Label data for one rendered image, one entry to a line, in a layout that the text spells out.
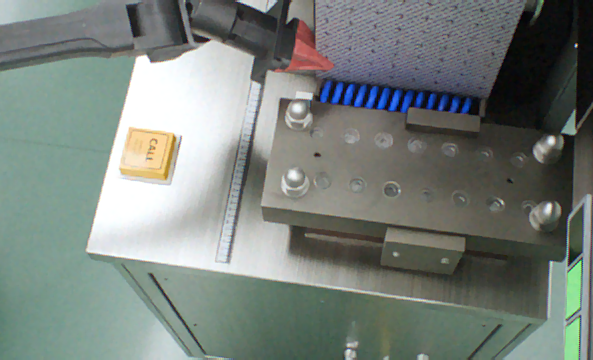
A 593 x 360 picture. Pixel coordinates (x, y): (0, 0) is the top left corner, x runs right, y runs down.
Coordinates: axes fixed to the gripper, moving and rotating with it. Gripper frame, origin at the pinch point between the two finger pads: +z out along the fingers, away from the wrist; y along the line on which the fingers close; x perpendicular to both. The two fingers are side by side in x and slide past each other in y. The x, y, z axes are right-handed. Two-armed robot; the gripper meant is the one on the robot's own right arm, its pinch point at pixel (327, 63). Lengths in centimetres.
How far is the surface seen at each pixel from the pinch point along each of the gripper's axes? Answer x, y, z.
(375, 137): 0.6, 8.2, 8.4
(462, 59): 13.3, 0.3, 12.1
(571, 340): 25.1, 35.3, 20.0
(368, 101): 0.4, 3.4, 6.8
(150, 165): -24.4, 12.3, -13.8
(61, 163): -129, -21, -11
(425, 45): 12.7, 0.3, 6.7
